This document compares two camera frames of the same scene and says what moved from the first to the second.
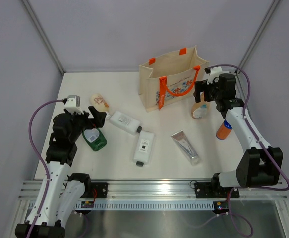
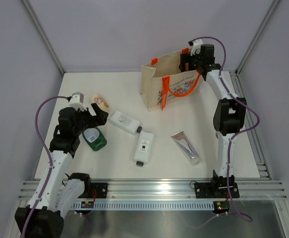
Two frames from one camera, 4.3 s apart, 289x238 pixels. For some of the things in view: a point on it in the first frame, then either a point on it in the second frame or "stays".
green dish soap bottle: x=94 y=139 stays
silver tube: x=180 y=138 stays
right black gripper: x=202 y=86 → x=185 y=58
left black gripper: x=98 y=116 stays
